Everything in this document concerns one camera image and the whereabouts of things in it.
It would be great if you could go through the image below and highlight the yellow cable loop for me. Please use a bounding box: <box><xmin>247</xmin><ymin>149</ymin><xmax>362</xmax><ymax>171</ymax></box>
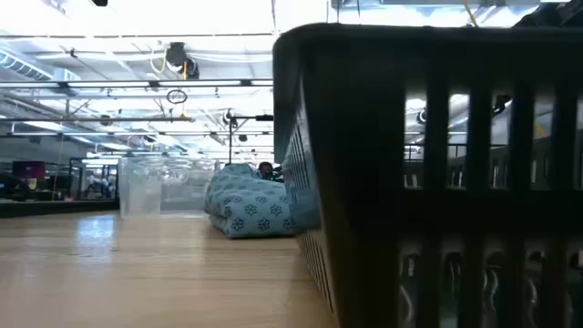
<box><xmin>149</xmin><ymin>47</ymin><xmax>169</xmax><ymax>75</ymax></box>

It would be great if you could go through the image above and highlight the clear plastic container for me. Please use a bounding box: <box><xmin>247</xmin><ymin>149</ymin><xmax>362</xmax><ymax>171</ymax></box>
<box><xmin>118</xmin><ymin>157</ymin><xmax>215</xmax><ymax>219</ymax></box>

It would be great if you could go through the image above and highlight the blue patterned cloth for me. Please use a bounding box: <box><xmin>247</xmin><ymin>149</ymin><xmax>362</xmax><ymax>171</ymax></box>
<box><xmin>203</xmin><ymin>162</ymin><xmax>300</xmax><ymax>240</ymax></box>

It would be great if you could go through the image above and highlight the red screen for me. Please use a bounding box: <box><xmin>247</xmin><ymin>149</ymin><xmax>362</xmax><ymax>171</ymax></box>
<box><xmin>12</xmin><ymin>160</ymin><xmax>46</xmax><ymax>179</ymax></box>

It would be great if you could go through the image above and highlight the person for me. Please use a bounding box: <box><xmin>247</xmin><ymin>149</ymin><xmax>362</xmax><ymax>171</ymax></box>
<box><xmin>257</xmin><ymin>161</ymin><xmax>284</xmax><ymax>183</ymax></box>

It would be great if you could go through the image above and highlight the black cell frame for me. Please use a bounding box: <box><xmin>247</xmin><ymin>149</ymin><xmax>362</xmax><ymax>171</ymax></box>
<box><xmin>67</xmin><ymin>157</ymin><xmax>119</xmax><ymax>200</ymax></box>

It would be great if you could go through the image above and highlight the black metal table frame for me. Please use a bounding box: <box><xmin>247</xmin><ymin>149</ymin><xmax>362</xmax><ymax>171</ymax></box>
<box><xmin>0</xmin><ymin>198</ymin><xmax>120</xmax><ymax>219</ymax></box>

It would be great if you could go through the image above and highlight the black cable ring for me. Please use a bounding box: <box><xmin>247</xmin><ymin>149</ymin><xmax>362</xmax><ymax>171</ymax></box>
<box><xmin>166</xmin><ymin>88</ymin><xmax>189</xmax><ymax>105</ymax></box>

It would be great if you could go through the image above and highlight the yellow floor cable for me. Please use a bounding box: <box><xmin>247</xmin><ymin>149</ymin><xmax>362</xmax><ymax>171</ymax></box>
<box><xmin>462</xmin><ymin>0</ymin><xmax>480</xmax><ymax>27</ymax></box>

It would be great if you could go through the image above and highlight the black hanging ceiling device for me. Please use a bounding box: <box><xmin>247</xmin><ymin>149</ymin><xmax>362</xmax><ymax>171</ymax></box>
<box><xmin>164</xmin><ymin>41</ymin><xmax>200</xmax><ymax>81</ymax></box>

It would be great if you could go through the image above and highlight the black pole stand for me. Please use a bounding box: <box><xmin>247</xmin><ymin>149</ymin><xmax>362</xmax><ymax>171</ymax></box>
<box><xmin>226</xmin><ymin>108</ymin><xmax>274</xmax><ymax>165</ymax></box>

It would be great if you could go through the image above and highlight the small black plastic basket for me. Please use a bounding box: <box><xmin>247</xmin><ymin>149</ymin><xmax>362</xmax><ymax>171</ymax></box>
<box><xmin>271</xmin><ymin>22</ymin><xmax>583</xmax><ymax>328</ymax></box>

